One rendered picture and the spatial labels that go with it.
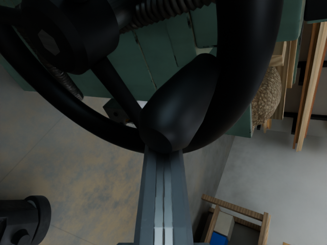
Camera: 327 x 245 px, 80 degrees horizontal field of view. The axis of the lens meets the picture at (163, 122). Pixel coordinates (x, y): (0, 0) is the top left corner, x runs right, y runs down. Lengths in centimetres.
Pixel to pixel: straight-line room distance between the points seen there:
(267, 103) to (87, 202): 117
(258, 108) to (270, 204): 331
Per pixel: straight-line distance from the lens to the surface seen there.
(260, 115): 40
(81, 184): 127
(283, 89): 53
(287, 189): 378
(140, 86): 45
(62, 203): 125
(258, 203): 365
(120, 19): 20
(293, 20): 20
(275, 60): 34
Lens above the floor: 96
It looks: 33 degrees down
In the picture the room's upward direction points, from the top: 99 degrees clockwise
